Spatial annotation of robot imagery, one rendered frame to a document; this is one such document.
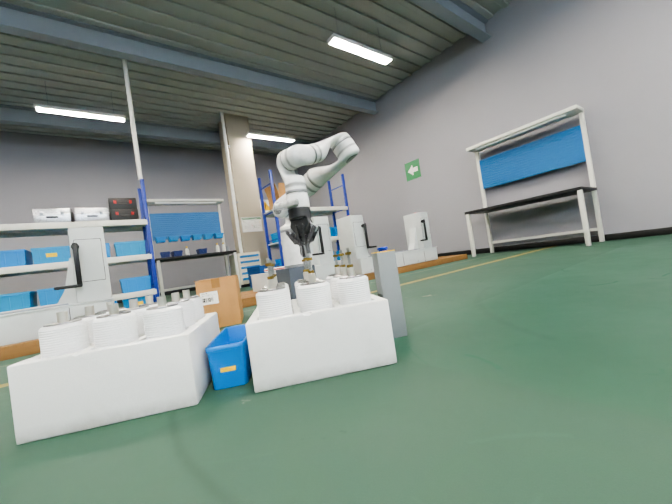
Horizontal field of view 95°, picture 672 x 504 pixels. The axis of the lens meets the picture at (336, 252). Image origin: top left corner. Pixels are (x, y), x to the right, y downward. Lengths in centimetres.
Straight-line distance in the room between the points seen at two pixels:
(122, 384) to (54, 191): 863
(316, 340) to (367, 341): 14
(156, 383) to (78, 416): 18
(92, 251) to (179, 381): 204
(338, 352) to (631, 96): 547
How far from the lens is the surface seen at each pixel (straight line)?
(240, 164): 782
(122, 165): 964
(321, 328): 85
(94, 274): 283
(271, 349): 86
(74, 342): 103
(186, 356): 90
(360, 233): 379
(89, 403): 100
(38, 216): 559
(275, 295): 86
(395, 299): 114
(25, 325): 281
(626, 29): 616
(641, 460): 62
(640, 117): 582
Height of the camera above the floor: 31
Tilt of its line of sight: 1 degrees up
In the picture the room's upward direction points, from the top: 8 degrees counter-clockwise
